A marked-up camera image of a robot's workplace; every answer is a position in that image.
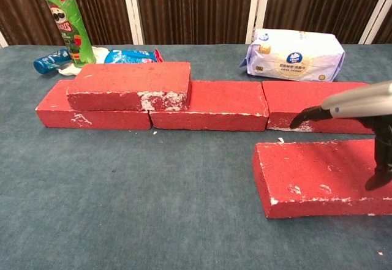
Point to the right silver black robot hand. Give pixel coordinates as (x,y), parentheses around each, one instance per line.
(361,101)

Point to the white tissue pack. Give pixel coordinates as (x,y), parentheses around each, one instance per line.
(294,58)

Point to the blue felt table cover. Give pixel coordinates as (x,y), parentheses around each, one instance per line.
(153,190)

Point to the blue Oreo snack bag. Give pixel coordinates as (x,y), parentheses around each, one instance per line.
(131,56)

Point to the green Pringles can red lid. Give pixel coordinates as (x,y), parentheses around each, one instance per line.
(70,31)

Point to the small blue snack tube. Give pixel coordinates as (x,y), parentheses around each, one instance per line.
(50,62)

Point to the white partition frame post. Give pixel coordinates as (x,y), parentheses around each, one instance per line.
(376,6)
(131,6)
(255,0)
(2,41)

